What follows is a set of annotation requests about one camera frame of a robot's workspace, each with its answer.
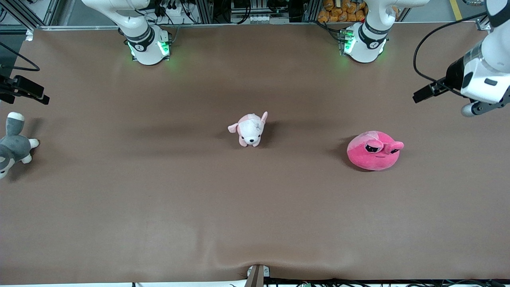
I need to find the brown table cover mat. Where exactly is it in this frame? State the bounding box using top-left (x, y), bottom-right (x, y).
top-left (0, 22), bottom-right (510, 284)

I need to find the aluminium frame rail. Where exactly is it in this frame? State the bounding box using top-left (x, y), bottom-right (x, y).
top-left (31, 21), bottom-right (491, 31)

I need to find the white pink plush dog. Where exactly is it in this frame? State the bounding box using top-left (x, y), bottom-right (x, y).
top-left (228, 111), bottom-right (269, 147)

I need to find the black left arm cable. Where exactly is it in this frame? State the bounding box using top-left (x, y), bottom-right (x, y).
top-left (413, 12), bottom-right (489, 96)

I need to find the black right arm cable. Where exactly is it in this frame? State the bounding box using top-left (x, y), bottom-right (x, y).
top-left (0, 41), bottom-right (41, 73)

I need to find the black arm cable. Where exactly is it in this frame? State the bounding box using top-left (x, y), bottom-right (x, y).
top-left (0, 41), bottom-right (41, 73)
top-left (413, 12), bottom-right (489, 96)

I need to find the pink round plush toy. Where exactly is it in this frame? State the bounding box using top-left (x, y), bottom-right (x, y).
top-left (347, 131), bottom-right (404, 171)

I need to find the grey white plush husky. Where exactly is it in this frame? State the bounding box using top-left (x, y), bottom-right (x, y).
top-left (0, 112), bottom-right (40, 179)

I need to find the bag of orange items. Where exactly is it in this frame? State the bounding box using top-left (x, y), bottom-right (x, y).
top-left (317, 0), bottom-right (368, 23)

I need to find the metal table edge bracket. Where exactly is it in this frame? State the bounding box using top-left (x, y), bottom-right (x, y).
top-left (246, 264), bottom-right (271, 287)

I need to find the white power strip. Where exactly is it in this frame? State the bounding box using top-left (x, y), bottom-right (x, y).
top-left (230, 14), bottom-right (290, 25)

